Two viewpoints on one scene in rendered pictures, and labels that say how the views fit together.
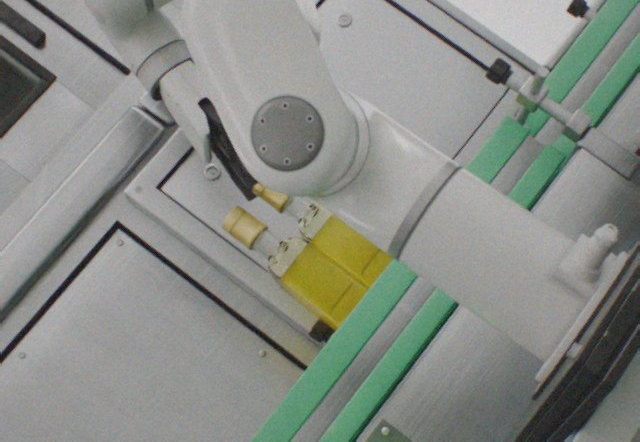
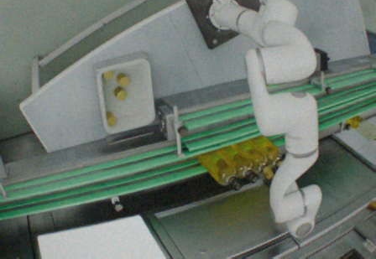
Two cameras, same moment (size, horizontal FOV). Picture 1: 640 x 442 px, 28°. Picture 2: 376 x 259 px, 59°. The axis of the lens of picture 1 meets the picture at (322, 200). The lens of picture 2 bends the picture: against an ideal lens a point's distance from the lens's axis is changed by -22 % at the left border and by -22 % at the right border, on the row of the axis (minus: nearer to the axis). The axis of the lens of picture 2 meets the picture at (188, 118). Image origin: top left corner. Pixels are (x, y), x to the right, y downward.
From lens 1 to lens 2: 168 cm
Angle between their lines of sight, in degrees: 79
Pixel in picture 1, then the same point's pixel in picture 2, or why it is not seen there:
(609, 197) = (175, 102)
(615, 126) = (148, 143)
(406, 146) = (249, 17)
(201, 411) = (307, 178)
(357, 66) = (207, 236)
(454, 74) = (173, 225)
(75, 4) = not seen: outside the picture
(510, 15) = (137, 231)
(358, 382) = not seen: hidden behind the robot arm
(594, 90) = (143, 157)
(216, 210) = not seen: hidden behind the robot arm
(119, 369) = (326, 189)
